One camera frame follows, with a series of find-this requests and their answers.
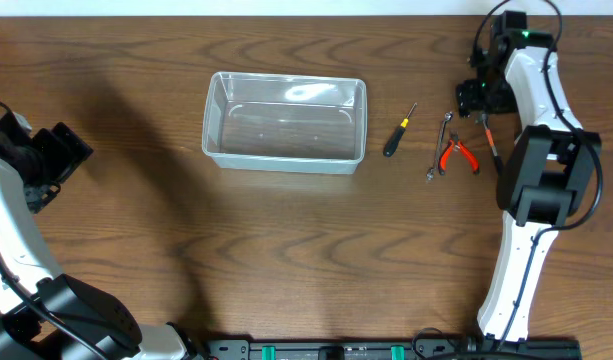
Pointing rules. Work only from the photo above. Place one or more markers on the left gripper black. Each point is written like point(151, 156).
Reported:
point(62, 162)

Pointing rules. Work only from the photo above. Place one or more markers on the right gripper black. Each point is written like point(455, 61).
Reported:
point(468, 99)

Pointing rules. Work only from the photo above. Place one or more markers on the small hammer black red handle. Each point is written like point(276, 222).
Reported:
point(491, 145)

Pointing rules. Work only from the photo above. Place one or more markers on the clear plastic storage container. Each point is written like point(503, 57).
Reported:
point(285, 123)

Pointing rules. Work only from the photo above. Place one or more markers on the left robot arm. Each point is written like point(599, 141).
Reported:
point(45, 313)

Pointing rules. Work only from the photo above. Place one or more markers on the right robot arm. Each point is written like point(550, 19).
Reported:
point(544, 180)

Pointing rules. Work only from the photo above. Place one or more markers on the silver double-ended wrench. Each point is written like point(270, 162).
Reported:
point(433, 169)

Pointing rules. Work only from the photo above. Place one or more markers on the black yellow screwdriver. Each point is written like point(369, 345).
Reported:
point(395, 138)

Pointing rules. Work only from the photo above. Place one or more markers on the red handled pliers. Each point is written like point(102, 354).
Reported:
point(455, 145)

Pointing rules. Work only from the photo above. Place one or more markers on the black mounting rail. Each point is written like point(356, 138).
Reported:
point(425, 347)

